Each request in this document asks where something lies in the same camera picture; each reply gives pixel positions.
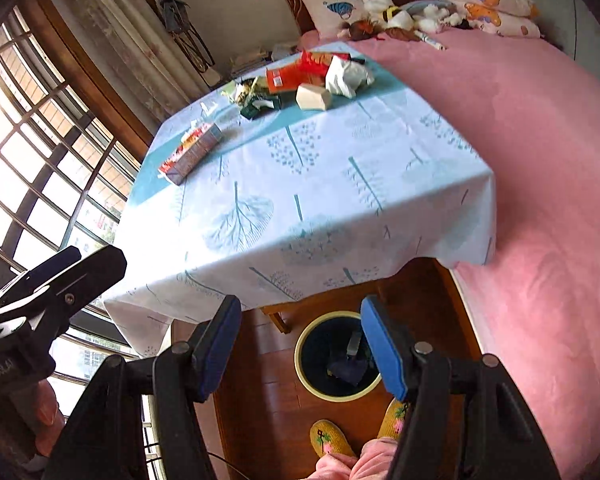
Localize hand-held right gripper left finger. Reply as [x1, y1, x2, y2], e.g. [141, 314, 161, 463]
[42, 294, 243, 480]

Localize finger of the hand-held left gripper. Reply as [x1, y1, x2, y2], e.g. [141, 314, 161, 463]
[0, 246, 83, 307]
[0, 245, 128, 337]

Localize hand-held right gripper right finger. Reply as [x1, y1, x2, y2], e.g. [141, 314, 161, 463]
[360, 295, 563, 480]

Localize dark bin with yellow rim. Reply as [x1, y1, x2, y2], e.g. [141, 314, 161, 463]
[294, 311, 384, 402]

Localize dark packet with white label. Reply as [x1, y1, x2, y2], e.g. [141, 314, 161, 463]
[239, 95, 283, 121]

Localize pale yellow chocolate box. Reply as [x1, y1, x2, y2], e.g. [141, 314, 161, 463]
[296, 82, 334, 111]

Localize hanging shoulder bag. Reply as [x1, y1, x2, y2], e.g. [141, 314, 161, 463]
[159, 0, 217, 74]

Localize person's left hand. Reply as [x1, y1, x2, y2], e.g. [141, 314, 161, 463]
[29, 379, 67, 457]

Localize dark blue wrapper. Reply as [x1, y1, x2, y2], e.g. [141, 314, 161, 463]
[327, 355, 369, 386]

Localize wooden table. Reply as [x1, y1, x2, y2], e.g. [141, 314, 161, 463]
[260, 304, 294, 334]

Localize yellow embroidered slipper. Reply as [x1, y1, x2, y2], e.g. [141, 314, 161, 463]
[377, 397, 412, 441]
[309, 419, 357, 459]

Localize window with metal grille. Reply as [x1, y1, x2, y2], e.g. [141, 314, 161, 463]
[0, 0, 157, 480]

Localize person's pink trousers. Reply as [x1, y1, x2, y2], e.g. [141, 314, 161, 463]
[314, 437, 406, 480]

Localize long printed snack box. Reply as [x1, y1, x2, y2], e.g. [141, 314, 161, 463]
[157, 121, 224, 186]

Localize leaf printed tablecloth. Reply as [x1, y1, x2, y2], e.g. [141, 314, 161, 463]
[102, 52, 497, 358]

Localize pink bed sheet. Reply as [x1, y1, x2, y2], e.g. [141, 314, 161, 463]
[300, 30, 600, 480]

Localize pale patterned curtain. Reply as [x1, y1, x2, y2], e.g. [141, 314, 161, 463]
[40, 0, 211, 126]

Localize crumpled black gold foil wrapper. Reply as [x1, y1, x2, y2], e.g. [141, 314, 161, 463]
[228, 76, 270, 106]

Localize stack of books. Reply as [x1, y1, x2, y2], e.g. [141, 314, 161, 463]
[227, 47, 276, 81]

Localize crumpled white tissue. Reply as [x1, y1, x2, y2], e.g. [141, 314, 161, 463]
[325, 55, 376, 100]

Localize orange red packet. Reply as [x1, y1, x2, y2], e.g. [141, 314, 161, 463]
[265, 65, 306, 95]

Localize red and white box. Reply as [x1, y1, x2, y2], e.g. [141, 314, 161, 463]
[297, 50, 337, 79]

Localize white marker pen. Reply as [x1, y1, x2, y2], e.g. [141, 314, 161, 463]
[414, 30, 447, 52]

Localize dark brown plush toy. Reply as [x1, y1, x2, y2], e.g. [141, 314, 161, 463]
[384, 27, 421, 43]

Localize brown furry plush toy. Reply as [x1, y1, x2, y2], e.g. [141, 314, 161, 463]
[347, 19, 378, 42]

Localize small white plush toy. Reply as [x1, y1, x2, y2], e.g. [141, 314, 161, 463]
[412, 4, 473, 34]

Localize striped bee plush toy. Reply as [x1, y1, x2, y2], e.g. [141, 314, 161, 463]
[382, 5, 415, 30]

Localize grey-blue plush toy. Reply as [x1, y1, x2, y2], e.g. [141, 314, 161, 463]
[400, 0, 458, 16]

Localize white pillow with blue print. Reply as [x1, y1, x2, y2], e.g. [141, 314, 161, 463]
[297, 0, 373, 41]

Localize pink bear print cushion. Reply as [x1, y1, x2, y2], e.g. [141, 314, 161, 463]
[439, 0, 541, 39]

